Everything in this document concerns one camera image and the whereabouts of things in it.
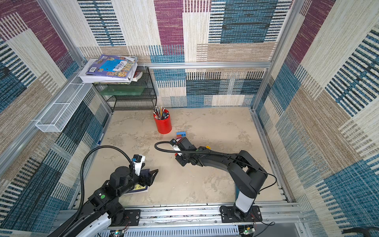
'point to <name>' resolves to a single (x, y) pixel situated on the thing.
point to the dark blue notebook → (138, 188)
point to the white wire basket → (58, 116)
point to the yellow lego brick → (208, 147)
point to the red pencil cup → (164, 126)
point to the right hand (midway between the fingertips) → (183, 155)
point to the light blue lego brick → (183, 133)
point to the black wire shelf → (127, 102)
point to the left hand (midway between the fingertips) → (151, 167)
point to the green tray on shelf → (122, 90)
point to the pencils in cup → (160, 113)
